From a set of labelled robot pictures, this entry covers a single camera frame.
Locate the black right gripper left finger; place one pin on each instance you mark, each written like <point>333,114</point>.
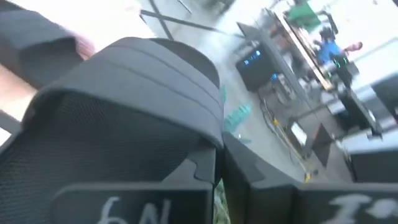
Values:
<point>140,202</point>

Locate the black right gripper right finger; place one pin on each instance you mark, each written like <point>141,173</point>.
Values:
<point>280,202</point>

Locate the black rubber slide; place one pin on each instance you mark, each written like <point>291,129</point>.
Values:
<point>124,93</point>
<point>34,46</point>

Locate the pink rubber slide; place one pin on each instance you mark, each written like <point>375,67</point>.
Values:
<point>85,46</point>

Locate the person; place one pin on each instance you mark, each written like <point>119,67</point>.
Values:
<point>329,51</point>

